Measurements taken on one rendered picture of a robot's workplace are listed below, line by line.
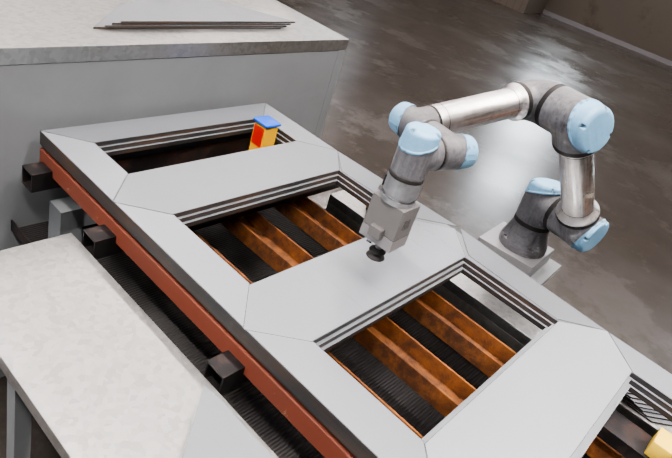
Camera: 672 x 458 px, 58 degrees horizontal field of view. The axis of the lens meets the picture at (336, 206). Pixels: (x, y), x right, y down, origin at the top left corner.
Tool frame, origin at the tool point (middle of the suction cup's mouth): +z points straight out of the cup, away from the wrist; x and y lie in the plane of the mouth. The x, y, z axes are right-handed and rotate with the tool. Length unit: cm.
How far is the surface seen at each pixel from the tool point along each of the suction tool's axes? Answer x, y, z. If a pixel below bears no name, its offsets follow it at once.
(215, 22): 25, -91, -18
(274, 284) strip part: -23.4, -7.3, 3.7
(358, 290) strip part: -8.6, 3.4, 3.7
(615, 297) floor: 226, 34, 89
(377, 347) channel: -2.3, 9.9, 18.6
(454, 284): 41.2, 6.5, 21.1
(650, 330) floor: 215, 57, 89
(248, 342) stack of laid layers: -37.0, 0.5, 5.8
